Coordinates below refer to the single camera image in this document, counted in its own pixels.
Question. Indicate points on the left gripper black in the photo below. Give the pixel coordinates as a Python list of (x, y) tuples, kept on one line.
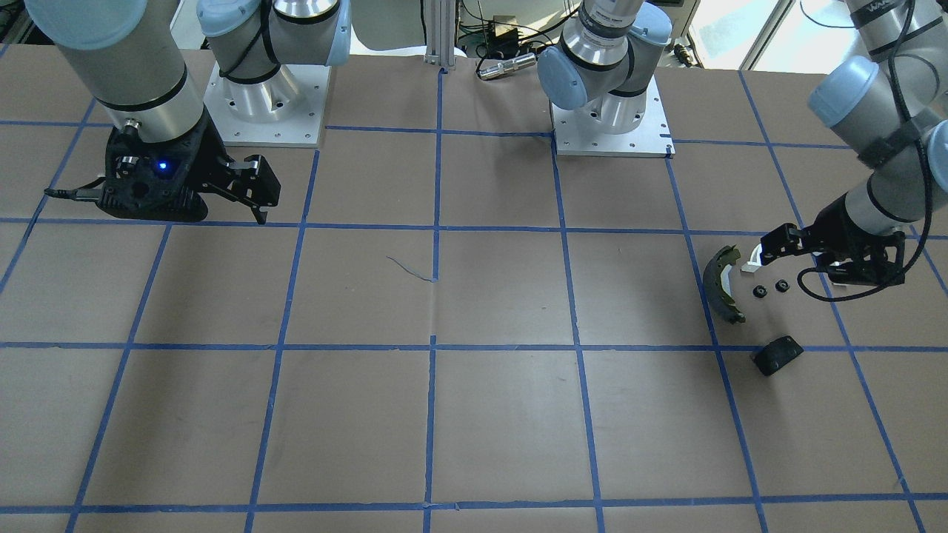
[(846, 226)]

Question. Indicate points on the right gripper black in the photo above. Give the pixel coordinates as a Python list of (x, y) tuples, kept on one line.
[(212, 164)]

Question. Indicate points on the white curved plastic part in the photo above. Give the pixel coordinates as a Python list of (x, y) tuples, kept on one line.
[(754, 261)]

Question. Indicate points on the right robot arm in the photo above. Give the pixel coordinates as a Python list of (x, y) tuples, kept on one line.
[(125, 54)]

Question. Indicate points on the black brake pad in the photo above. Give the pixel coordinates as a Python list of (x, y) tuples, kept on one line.
[(775, 355)]

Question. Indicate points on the green brake shoe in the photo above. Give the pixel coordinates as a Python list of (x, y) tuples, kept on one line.
[(717, 287)]

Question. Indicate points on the aluminium frame post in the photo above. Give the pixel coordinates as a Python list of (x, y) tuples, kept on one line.
[(440, 28)]

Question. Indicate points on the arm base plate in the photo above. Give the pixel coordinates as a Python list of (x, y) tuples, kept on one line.
[(635, 127), (286, 111)]

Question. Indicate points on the silver cylindrical metal part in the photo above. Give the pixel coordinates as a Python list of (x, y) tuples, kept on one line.
[(506, 67)]

